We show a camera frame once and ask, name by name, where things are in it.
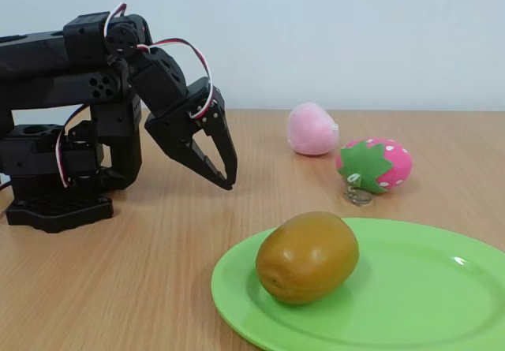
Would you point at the brown kiwi toy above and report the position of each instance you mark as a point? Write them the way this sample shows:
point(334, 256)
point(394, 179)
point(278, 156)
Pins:
point(307, 256)

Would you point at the green oval plate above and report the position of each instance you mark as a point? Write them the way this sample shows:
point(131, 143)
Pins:
point(414, 288)

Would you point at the light pink plush peach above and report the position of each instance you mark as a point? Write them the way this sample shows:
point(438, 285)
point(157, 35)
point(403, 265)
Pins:
point(311, 130)

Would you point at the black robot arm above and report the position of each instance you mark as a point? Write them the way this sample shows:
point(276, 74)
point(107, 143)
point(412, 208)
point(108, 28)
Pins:
point(47, 59)

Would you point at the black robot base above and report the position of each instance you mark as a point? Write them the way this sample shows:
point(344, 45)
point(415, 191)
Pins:
point(59, 209)

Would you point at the pink strawberry toy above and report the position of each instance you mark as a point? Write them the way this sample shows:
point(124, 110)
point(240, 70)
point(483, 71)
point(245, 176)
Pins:
point(394, 161)

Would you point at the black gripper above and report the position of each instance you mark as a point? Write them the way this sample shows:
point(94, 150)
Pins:
point(176, 128)

